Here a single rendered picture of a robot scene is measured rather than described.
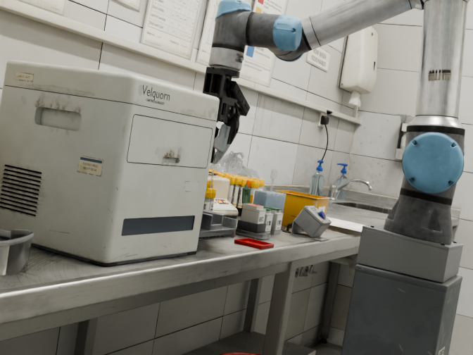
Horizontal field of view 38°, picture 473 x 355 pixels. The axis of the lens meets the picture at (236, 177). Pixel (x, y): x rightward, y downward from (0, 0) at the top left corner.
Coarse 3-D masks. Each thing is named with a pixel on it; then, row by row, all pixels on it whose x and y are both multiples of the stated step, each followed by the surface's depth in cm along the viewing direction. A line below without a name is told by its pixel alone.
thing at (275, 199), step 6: (258, 192) 185; (264, 192) 184; (270, 192) 186; (276, 192) 190; (258, 198) 185; (264, 198) 184; (270, 198) 185; (276, 198) 187; (282, 198) 190; (258, 204) 185; (264, 204) 184; (270, 204) 186; (276, 204) 188; (282, 204) 191; (282, 210) 191; (282, 228) 190
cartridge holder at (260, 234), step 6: (240, 222) 165; (246, 222) 164; (240, 228) 165; (246, 228) 164; (252, 228) 164; (258, 228) 164; (264, 228) 167; (240, 234) 165; (246, 234) 164; (252, 234) 163; (258, 234) 163; (264, 234) 164; (270, 234) 166
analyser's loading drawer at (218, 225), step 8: (208, 216) 136; (216, 216) 140; (208, 224) 136; (216, 224) 138; (224, 224) 145; (232, 224) 144; (200, 232) 131; (208, 232) 134; (216, 232) 137; (224, 232) 141; (232, 232) 144
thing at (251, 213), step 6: (246, 204) 165; (252, 204) 167; (246, 210) 165; (252, 210) 164; (258, 210) 164; (264, 210) 166; (246, 216) 165; (252, 216) 164; (258, 216) 164; (264, 216) 167; (252, 222) 164; (258, 222) 164
